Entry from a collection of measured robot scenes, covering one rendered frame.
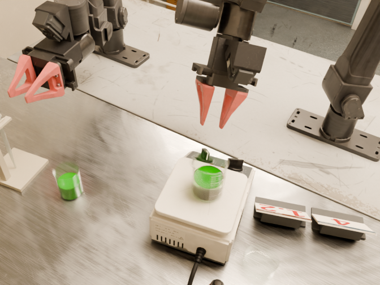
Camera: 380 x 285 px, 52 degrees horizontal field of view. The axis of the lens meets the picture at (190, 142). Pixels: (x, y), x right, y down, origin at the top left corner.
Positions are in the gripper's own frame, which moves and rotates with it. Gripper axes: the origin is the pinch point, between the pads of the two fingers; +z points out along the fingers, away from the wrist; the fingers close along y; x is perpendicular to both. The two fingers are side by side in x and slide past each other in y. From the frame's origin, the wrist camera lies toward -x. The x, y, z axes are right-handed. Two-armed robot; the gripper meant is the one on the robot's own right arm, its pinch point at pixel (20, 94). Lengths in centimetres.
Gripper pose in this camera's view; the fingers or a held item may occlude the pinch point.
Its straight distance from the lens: 73.9
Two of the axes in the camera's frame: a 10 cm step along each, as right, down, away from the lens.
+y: 9.3, 3.0, -2.3
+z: -3.7, 6.5, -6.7
